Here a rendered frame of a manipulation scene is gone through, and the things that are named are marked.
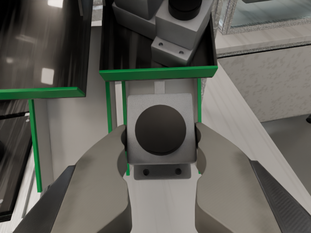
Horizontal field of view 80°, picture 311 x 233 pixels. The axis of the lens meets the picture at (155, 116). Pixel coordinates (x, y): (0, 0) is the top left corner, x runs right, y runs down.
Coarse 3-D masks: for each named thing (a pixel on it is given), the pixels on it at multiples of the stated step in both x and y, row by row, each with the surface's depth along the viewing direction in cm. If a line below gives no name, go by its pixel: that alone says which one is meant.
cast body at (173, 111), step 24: (144, 96) 12; (168, 96) 12; (192, 96) 12; (144, 120) 11; (168, 120) 11; (192, 120) 12; (144, 144) 11; (168, 144) 11; (192, 144) 11; (144, 168) 14; (168, 168) 14
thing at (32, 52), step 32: (0, 0) 25; (32, 0) 25; (64, 0) 24; (0, 32) 24; (32, 32) 23; (64, 32) 23; (0, 64) 22; (32, 64) 22; (64, 64) 22; (0, 96) 20; (32, 96) 20; (64, 96) 21
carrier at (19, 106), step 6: (0, 102) 53; (6, 102) 53; (12, 102) 53; (18, 102) 53; (24, 102) 53; (0, 108) 51; (6, 108) 51; (12, 108) 51; (18, 108) 51; (24, 108) 51; (0, 114) 50; (6, 114) 50; (12, 114) 50; (18, 114) 50; (24, 114) 51
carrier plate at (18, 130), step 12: (0, 120) 49; (12, 120) 48; (24, 120) 48; (0, 132) 46; (12, 132) 46; (24, 132) 46; (12, 144) 44; (24, 144) 44; (12, 156) 42; (24, 156) 42; (0, 168) 40; (12, 168) 40; (24, 168) 41; (0, 180) 38; (12, 180) 38; (0, 192) 37; (12, 192) 36; (0, 204) 35; (12, 204) 36
